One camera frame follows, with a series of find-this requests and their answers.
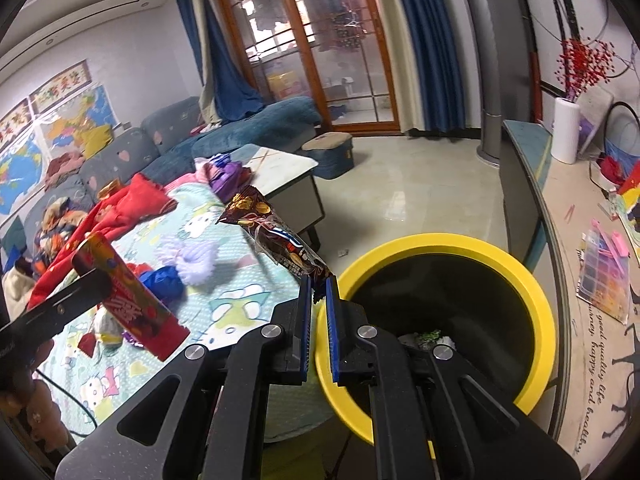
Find red snack tube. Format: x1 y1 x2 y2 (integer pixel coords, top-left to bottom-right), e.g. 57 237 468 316
72 233 190 362

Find brown chocolate bar wrapper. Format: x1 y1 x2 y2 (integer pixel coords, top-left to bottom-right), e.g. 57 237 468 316
217 185 331 302

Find yellow rimmed black trash bin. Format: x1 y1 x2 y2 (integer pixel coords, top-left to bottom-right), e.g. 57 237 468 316
316 233 555 446

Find person left hand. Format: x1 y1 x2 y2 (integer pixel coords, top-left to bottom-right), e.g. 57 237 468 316
1 339 70 452

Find small red candy wrapper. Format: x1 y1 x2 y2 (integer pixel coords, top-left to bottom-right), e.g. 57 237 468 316
77 332 98 359

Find white yellow snack bag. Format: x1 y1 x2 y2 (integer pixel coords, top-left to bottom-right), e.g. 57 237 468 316
92 307 124 348

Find red plastic bag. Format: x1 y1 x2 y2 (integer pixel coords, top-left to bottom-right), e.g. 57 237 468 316
127 263 153 278

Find blue plastic wrapper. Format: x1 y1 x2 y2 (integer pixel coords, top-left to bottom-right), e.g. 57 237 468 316
139 266 184 304

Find Hello Kitty patterned blanket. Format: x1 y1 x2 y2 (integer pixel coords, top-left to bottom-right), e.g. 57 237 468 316
37 181 336 443

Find world map poster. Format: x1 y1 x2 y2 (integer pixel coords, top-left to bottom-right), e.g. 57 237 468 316
0 130 48 216

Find red cloth garment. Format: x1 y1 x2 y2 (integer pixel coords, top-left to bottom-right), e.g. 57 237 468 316
26 174 177 311

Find lavender foam fruit net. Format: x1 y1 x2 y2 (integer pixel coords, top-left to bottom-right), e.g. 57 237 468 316
154 236 218 286

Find china map poster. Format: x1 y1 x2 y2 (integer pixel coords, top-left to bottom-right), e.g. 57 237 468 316
39 84 119 158

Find colourful bead organiser box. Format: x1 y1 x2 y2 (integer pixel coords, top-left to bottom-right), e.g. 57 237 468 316
576 226 631 325

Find grey blue sectional sofa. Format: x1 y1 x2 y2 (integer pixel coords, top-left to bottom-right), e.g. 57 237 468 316
23 96 321 256

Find purple cloth pile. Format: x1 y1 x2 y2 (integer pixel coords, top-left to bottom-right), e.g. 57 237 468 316
195 154 253 204

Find framed calligraphy picture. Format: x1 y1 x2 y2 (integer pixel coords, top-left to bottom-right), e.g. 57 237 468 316
29 60 92 116

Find white top coffee table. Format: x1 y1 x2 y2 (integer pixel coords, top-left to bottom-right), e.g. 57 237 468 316
231 144 326 250

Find blue round footstool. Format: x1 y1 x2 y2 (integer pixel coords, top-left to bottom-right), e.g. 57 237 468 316
300 132 355 180

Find colourful painting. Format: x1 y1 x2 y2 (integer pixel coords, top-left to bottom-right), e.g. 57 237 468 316
605 156 639 260

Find blue curtain left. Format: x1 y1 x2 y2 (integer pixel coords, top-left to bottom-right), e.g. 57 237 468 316
176 0 264 125

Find blue curtain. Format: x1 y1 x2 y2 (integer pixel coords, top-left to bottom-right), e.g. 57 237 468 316
176 0 264 125
400 0 465 133

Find blue curtain right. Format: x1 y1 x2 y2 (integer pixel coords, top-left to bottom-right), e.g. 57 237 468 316
400 0 465 133

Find white vase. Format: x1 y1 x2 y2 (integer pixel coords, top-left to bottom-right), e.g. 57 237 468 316
551 98 580 165

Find red berry branches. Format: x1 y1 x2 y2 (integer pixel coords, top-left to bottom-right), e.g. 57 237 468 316
554 38 615 102

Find grey tower air conditioner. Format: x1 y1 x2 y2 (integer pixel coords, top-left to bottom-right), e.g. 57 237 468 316
466 0 532 167

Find wooden glass sliding door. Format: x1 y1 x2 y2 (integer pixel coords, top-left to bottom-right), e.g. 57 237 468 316
218 0 400 136

